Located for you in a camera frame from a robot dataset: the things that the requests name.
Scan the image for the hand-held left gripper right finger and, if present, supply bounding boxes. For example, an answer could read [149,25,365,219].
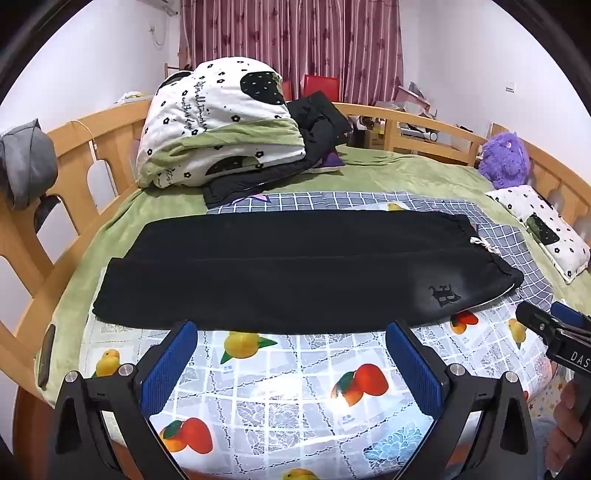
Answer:
[385,319,542,480]

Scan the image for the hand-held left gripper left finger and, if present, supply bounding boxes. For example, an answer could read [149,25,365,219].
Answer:
[48,319,199,480]

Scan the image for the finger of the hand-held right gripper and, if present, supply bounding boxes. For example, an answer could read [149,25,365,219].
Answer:
[516,301,571,344]
[550,301,591,330]

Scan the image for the black pants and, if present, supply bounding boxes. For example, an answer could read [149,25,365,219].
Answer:
[92,210,525,335]

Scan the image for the person's right hand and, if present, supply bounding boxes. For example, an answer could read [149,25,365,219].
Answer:
[545,381,583,474]

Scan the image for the star print cloth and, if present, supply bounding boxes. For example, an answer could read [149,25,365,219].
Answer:
[526,360,573,418]

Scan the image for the grey checked blanket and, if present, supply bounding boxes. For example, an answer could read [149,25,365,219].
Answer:
[323,190,555,315]

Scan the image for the white floral pillow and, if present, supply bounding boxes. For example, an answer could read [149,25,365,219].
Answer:
[486,185,591,284]

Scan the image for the fruit print sheet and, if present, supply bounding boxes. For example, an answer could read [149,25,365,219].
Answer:
[78,190,561,480]

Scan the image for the purple plush toy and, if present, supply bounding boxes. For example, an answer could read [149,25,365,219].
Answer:
[478,131,531,190]

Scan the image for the purple cloth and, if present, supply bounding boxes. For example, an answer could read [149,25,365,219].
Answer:
[318,150,345,174]

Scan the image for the folded white floral quilt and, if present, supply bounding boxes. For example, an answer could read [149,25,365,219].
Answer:
[136,56,308,189]

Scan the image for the black jacket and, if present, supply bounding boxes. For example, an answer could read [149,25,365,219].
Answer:
[203,91,354,208]

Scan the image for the pink striped curtain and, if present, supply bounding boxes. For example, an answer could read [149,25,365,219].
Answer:
[179,0,403,104]

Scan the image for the white cable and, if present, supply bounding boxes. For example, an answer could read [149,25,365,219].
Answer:
[69,121,100,163]

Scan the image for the wooden bed frame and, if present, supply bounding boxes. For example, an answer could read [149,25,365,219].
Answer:
[0,99,591,480]

